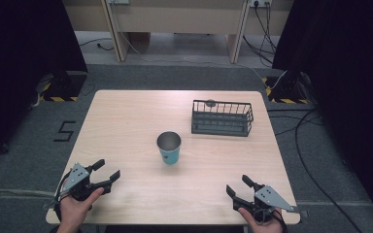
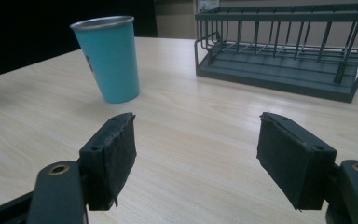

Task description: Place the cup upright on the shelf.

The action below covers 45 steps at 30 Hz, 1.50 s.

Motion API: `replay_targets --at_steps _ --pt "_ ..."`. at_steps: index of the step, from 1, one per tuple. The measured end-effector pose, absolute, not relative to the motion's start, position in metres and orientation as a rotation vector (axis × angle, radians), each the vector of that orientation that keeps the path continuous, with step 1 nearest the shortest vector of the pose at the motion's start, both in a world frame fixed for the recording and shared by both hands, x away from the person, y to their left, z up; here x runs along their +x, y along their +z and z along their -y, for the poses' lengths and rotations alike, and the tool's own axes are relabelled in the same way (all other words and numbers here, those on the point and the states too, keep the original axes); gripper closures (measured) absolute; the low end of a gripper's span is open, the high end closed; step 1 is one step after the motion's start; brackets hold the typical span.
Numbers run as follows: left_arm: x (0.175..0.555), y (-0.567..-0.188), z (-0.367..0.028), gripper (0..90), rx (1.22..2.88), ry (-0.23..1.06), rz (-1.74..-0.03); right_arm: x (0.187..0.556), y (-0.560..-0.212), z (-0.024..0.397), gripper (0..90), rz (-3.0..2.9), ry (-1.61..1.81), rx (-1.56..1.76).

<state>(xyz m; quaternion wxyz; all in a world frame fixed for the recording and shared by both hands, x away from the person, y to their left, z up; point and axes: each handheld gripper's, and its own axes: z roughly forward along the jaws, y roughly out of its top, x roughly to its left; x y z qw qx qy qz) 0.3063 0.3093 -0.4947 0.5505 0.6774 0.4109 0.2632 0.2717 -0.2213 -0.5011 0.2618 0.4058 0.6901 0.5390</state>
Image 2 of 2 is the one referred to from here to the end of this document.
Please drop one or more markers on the turquoise metal cup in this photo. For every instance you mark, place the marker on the turquoise metal cup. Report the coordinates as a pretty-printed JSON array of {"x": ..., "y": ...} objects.
[{"x": 113, "y": 59}]

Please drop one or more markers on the white paper label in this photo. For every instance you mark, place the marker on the white paper label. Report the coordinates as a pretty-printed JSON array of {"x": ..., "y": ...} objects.
[{"x": 207, "y": 5}]

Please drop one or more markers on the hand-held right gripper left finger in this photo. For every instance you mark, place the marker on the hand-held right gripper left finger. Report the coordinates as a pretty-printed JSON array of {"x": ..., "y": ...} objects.
[{"x": 108, "y": 158}]

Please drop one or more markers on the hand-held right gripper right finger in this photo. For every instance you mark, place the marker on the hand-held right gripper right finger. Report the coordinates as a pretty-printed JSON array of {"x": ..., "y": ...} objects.
[{"x": 295, "y": 161}]

